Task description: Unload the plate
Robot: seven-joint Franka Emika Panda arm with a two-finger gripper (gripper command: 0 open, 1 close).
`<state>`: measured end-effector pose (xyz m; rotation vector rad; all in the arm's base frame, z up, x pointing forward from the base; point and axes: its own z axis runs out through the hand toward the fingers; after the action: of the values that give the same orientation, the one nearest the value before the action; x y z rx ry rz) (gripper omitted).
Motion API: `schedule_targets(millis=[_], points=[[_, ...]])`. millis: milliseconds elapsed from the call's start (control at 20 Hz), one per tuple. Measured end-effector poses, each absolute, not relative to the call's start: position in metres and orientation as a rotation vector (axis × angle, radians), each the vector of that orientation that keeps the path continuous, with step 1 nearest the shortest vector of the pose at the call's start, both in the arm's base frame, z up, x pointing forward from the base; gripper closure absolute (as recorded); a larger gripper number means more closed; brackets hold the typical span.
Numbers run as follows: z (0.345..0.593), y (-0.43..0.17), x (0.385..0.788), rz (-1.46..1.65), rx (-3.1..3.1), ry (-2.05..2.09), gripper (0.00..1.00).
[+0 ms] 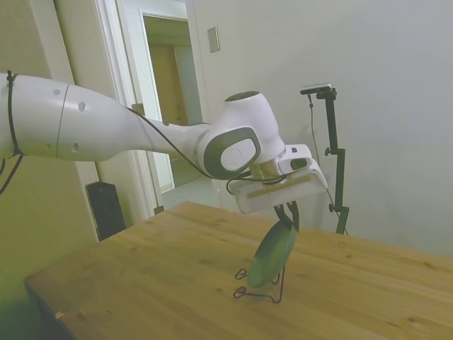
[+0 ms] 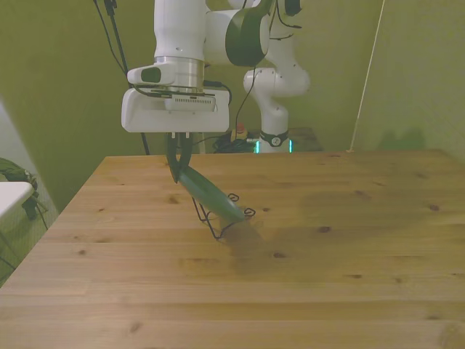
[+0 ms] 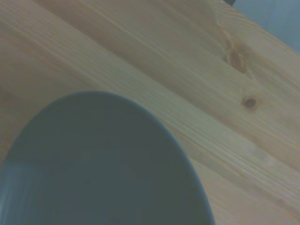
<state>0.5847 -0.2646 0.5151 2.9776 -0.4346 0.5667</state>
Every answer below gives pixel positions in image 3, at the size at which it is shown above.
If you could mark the dark grey round plate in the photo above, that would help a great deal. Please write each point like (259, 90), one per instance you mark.
(100, 164)

